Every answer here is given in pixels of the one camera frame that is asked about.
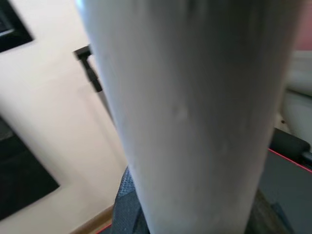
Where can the white dustpan with metal pole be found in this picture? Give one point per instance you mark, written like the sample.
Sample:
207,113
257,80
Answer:
190,109

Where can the black red-edged mat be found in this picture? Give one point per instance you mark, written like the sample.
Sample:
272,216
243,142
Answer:
287,190

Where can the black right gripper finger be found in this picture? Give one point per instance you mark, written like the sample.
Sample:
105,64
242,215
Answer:
126,209

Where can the black framed wall panel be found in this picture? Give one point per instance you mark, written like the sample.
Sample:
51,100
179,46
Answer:
12,29

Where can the grey metal pole black cap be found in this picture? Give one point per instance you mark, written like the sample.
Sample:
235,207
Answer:
93,80

